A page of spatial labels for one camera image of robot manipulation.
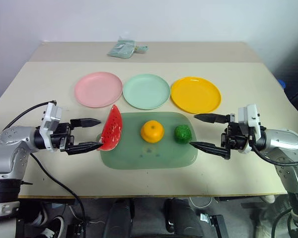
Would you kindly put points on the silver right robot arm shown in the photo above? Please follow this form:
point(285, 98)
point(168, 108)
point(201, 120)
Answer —
point(285, 141)

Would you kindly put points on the dark rounded shape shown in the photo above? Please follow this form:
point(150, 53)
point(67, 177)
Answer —
point(119, 220)
point(182, 220)

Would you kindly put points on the black metal bracket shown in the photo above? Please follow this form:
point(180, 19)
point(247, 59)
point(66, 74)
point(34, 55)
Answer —
point(217, 225)

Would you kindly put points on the blue object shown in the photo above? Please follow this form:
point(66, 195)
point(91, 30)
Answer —
point(283, 83)

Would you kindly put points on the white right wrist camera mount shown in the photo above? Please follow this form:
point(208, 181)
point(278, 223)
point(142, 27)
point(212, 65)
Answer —
point(252, 116)

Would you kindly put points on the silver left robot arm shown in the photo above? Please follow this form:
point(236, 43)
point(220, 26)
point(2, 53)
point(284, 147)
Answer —
point(12, 138)

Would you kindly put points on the clear bag of green items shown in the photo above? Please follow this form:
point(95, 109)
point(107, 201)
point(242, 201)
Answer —
point(121, 49)

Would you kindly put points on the yellow round plate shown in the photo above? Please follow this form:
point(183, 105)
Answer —
point(195, 95)

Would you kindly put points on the orange tangerine fruit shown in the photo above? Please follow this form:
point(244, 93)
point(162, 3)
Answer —
point(152, 131)

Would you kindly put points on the white shoe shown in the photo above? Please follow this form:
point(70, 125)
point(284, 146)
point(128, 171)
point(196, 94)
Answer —
point(267, 198)

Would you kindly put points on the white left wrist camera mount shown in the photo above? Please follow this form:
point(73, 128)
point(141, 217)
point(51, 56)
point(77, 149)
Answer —
point(52, 116)

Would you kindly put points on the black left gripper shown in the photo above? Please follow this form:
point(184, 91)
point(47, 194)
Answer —
point(62, 137)

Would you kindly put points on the black and white sneaker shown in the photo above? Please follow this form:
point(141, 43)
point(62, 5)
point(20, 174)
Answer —
point(53, 225)

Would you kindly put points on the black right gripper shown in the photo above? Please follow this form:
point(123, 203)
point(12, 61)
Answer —
point(234, 138)

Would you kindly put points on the small clear packet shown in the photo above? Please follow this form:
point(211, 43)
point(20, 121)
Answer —
point(142, 48)

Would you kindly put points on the red watermelon slice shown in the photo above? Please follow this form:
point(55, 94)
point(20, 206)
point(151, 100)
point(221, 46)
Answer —
point(111, 131)

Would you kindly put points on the light green round plate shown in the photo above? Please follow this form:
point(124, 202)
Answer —
point(146, 91)

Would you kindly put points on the pink round plate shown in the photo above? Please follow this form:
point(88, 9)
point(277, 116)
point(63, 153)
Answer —
point(98, 89)

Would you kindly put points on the dark green bumpy fruit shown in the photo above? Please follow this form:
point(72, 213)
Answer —
point(182, 134)

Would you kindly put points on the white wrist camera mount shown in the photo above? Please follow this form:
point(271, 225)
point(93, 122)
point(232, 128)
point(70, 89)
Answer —
point(52, 116)
point(252, 116)

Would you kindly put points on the translucent green tray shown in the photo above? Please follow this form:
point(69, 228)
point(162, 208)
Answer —
point(149, 158)

